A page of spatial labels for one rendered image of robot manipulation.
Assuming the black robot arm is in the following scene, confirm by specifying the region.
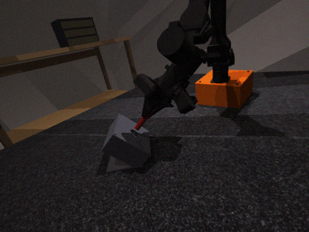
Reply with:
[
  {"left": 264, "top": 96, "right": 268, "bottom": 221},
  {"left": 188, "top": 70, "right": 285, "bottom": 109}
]
[{"left": 157, "top": 0, "right": 235, "bottom": 114}]

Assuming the red peg with white band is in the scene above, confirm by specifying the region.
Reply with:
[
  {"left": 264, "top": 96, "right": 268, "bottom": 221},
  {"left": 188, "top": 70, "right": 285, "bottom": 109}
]
[{"left": 135, "top": 109, "right": 155, "bottom": 130}]

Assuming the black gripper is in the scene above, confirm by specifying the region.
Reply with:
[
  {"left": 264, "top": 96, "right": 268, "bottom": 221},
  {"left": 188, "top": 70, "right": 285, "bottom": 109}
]
[{"left": 133, "top": 63, "right": 190, "bottom": 118}]

